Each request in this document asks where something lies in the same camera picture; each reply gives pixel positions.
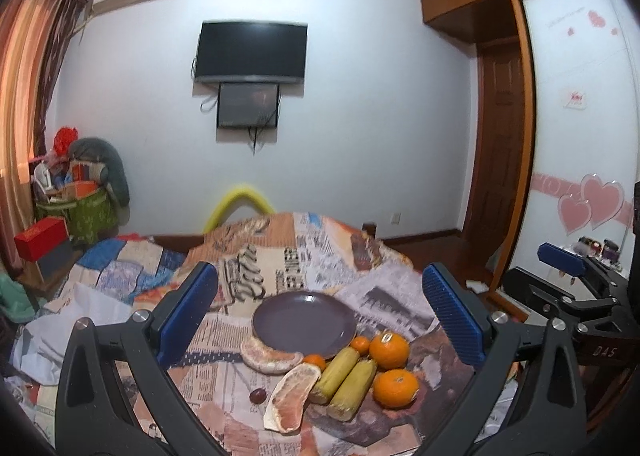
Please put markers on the peeled pomelo segment back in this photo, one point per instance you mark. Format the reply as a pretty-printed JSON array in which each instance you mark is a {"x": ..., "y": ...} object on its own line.
[{"x": 266, "y": 360}]

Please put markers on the white wall socket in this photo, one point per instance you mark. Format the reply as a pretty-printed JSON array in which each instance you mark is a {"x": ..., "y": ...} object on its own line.
[{"x": 396, "y": 218}]

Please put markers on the large orange with sticker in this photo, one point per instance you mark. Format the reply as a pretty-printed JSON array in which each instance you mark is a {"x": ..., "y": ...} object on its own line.
[{"x": 389, "y": 350}]

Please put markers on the blue patchwork quilt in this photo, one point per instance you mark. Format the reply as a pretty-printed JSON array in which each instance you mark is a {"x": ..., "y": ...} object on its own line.
[{"x": 124, "y": 269}]

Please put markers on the newspaper print bed cover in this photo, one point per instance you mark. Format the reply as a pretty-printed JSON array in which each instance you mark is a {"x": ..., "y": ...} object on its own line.
[{"x": 269, "y": 255}]

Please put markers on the dark red grape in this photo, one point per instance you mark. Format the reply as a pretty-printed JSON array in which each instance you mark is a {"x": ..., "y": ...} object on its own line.
[{"x": 258, "y": 396}]

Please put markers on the large orange front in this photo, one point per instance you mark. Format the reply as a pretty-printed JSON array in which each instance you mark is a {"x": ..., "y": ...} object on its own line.
[{"x": 396, "y": 388}]

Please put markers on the yellow corn cob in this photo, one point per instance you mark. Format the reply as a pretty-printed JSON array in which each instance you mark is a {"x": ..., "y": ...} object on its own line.
[
  {"x": 333, "y": 376},
  {"x": 350, "y": 395}
]

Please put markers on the dark purple round plate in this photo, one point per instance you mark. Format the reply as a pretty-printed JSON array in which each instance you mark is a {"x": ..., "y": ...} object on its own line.
[{"x": 305, "y": 322}]

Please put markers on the peeled pomelo segment front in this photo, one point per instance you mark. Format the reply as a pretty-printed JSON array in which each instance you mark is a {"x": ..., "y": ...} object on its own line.
[{"x": 285, "y": 407}]

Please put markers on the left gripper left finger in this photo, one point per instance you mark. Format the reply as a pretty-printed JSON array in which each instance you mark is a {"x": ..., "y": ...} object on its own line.
[{"x": 92, "y": 413}]

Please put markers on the red plastic bag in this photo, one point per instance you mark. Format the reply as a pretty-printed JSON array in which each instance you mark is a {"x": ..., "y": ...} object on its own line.
[{"x": 63, "y": 138}]

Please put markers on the small tangerine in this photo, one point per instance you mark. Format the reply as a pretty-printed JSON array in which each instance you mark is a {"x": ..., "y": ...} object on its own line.
[
  {"x": 316, "y": 360},
  {"x": 361, "y": 344}
]

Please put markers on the green storage bag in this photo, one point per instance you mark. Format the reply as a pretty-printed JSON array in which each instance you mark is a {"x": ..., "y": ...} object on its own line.
[{"x": 87, "y": 218}]

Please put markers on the brown wooden door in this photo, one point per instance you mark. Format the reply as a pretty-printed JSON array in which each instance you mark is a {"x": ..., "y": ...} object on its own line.
[{"x": 500, "y": 136}]

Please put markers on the black wall television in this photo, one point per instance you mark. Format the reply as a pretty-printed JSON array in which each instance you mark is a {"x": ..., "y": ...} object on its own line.
[{"x": 251, "y": 52}]

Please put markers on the red gift box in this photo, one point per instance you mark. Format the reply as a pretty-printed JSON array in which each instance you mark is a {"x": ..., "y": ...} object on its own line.
[{"x": 41, "y": 238}]

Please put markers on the small black wall monitor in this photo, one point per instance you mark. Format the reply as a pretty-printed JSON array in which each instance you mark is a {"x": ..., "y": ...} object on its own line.
[{"x": 246, "y": 106}]

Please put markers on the orange striped curtain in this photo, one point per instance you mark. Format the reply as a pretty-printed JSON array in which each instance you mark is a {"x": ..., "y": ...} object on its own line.
[{"x": 35, "y": 35}]

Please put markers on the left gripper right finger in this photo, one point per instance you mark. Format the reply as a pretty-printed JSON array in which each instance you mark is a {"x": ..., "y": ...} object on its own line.
[{"x": 547, "y": 415}]

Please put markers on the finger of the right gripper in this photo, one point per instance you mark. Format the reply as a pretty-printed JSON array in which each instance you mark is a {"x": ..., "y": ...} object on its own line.
[
  {"x": 549, "y": 300},
  {"x": 574, "y": 264}
]

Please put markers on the peeled pomelo segment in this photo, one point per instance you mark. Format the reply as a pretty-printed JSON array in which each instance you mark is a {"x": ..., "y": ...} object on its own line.
[
  {"x": 285, "y": 407},
  {"x": 266, "y": 360}
]

